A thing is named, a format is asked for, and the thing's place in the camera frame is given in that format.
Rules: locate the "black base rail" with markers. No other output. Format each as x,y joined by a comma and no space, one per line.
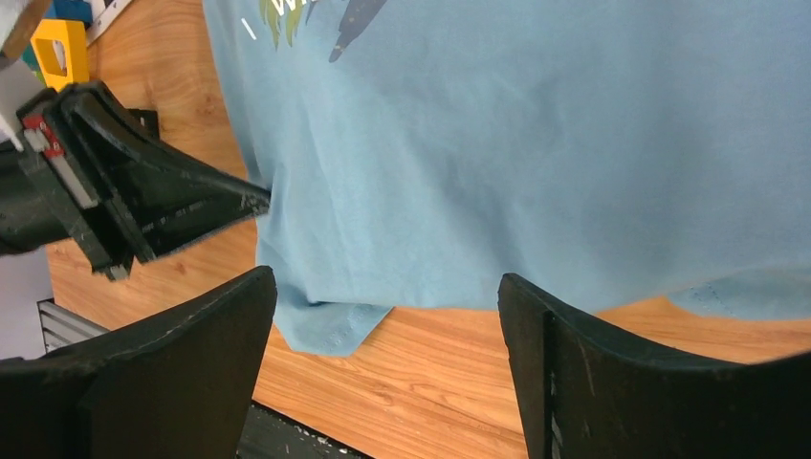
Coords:
270,434

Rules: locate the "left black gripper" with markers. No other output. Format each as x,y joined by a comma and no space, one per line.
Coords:
149,199

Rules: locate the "light blue printed t-shirt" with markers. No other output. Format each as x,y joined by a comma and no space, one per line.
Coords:
606,151

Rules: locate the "yellow triangle toy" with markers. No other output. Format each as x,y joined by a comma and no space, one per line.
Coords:
60,48

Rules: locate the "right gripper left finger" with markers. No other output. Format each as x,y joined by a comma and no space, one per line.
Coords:
178,384

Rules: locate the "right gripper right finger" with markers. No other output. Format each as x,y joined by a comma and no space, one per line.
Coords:
586,388

